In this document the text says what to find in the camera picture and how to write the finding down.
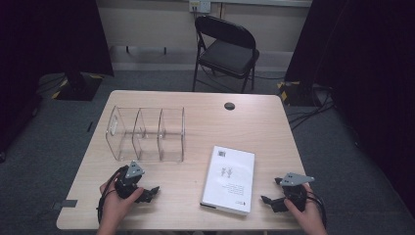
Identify black stand base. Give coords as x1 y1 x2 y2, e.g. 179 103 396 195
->
51 71 105 102
276 79 331 108

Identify white book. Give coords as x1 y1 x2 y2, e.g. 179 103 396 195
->
199 145 256 216

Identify black floor cables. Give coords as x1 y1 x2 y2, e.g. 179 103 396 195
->
287 92 338 132

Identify white wall power outlet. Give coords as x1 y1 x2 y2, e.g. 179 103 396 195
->
188 0 212 15

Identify dark curtain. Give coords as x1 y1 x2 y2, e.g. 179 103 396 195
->
285 0 415 209
0 0 115 155

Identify clear acrylic divided organizer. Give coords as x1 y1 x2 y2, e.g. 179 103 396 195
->
105 105 187 164

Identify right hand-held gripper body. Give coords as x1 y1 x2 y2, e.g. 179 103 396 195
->
270 172 316 213

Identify black folding chair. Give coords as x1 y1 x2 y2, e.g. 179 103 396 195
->
192 15 261 94

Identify grey tape strip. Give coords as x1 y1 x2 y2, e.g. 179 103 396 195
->
51 199 79 211

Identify person's right hand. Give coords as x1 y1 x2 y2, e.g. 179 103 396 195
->
283 182 324 230

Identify person's left hand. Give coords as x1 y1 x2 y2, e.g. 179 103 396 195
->
99 180 145 229

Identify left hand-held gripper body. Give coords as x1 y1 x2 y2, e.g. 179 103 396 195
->
114 160 147 201

